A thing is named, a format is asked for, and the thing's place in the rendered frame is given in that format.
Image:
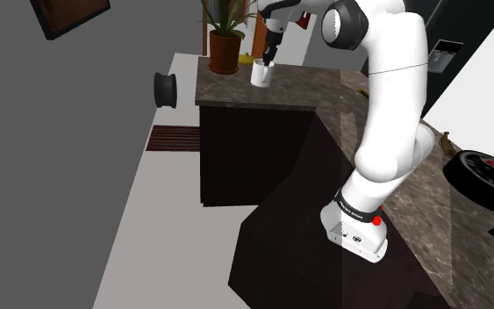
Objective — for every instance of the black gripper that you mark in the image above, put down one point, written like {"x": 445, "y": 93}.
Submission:
{"x": 273, "y": 40}

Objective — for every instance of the white mug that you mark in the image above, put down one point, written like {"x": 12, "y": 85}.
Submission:
{"x": 261, "y": 76}

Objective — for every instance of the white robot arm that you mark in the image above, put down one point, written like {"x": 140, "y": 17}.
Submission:
{"x": 394, "y": 85}

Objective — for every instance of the potted green plant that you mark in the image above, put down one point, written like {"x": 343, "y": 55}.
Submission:
{"x": 224, "y": 51}

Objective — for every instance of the small yellow brown object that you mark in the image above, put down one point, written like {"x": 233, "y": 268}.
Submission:
{"x": 362, "y": 92}

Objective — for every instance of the dark kitchen cabinet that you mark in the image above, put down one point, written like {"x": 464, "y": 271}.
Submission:
{"x": 246, "y": 158}

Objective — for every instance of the dark striped floor mat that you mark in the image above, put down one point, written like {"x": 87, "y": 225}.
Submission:
{"x": 174, "y": 139}

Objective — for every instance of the brown banana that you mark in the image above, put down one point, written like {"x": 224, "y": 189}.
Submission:
{"x": 446, "y": 143}

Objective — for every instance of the black round wall fixture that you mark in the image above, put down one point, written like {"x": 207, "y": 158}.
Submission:
{"x": 164, "y": 90}

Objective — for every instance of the dark framed wall picture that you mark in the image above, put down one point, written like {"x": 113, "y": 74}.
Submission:
{"x": 69, "y": 13}

